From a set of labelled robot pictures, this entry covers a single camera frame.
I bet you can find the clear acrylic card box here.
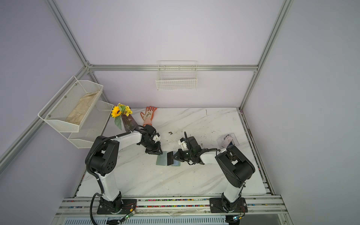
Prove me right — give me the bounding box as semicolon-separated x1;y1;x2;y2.
217;133;240;149

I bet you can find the beige cloth glove in basket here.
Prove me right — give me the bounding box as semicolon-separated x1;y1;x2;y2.
66;91;99;125

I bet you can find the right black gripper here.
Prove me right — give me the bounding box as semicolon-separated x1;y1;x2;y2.
169;150;193;162

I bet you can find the yellow sunflower bouquet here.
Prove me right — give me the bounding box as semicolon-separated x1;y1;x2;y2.
111;103;133;130

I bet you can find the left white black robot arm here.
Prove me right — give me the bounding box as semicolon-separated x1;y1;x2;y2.
85;125;163;214

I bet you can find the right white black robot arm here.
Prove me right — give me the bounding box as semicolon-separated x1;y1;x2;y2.
167;133;256;213

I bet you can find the dark glass vase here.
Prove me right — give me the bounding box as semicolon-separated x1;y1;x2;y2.
121;114;138;132

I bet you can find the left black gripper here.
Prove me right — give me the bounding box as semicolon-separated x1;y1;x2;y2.
141;139;162;156

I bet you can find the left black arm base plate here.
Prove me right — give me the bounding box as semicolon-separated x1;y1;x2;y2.
97;198;137;215

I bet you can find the white wire wall basket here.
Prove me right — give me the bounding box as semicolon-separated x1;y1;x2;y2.
156;61;197;91

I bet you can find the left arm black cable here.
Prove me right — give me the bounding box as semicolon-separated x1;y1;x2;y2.
89;192;103;225

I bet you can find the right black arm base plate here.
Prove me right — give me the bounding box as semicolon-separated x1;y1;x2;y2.
209;197;248;213

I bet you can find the upper white mesh shelf basket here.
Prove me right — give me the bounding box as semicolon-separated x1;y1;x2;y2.
37;76;103;133

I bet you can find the lower white mesh shelf basket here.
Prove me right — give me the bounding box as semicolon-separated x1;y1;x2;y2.
68;100;113;149

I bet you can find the black credit card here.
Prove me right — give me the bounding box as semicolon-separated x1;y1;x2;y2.
166;151;174;166

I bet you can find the orange white work glove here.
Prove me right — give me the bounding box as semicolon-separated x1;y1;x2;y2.
140;106;158;127

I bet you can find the white mesh shelf basket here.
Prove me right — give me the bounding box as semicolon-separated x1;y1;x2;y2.
68;100;113;149
37;76;103;133

